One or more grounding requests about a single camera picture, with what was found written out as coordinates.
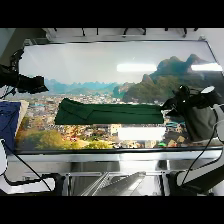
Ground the blue garment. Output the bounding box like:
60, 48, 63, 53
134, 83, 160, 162
0, 101, 22, 153

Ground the black cable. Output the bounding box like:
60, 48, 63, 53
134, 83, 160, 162
0, 139, 54, 193
180, 120, 224, 187

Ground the grey garment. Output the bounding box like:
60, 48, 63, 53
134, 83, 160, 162
184, 102, 220, 143

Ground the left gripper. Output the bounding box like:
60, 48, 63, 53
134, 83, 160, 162
16, 75, 50, 95

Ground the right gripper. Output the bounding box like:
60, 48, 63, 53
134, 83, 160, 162
161, 85, 192, 118

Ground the beige garment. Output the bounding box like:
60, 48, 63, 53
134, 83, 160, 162
17, 99, 30, 132

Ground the dark green garment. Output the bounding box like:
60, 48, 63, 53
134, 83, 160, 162
54, 97, 165, 126

